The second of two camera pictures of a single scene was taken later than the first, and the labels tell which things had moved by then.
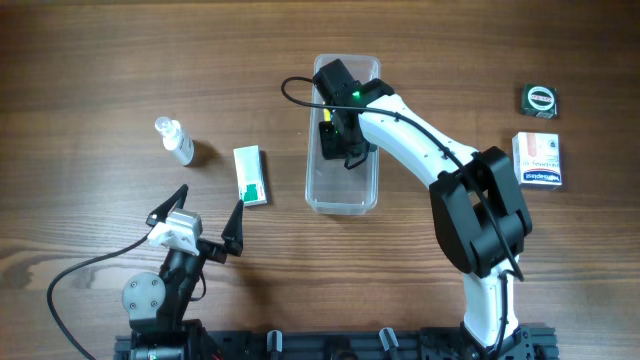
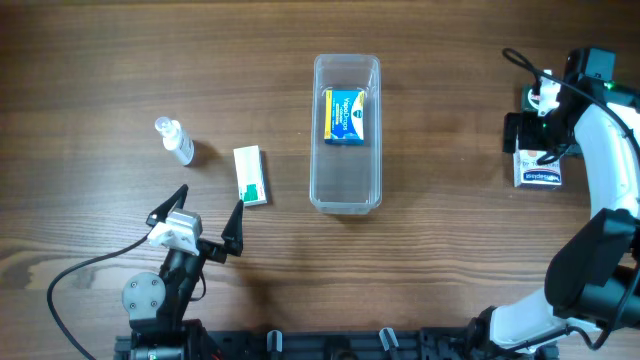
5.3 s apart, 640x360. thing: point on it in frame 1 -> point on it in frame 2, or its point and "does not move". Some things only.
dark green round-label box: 539,101 does not move
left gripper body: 208,248 does not move
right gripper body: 335,143 -> 537,133
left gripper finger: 233,237 does not move
